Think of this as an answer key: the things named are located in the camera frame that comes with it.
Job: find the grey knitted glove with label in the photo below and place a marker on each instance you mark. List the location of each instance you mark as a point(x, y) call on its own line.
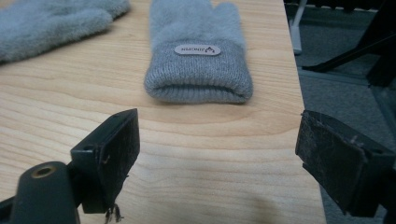
point(197, 59)

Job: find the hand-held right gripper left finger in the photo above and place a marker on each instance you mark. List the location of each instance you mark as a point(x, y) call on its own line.
point(112, 155)

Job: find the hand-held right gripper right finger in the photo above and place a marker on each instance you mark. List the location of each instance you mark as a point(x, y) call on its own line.
point(336, 161)

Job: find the grey fuzzy glove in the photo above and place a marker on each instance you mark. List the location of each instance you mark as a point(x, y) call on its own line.
point(49, 23)

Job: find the white table leg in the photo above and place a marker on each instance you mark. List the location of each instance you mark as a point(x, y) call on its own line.
point(296, 29)

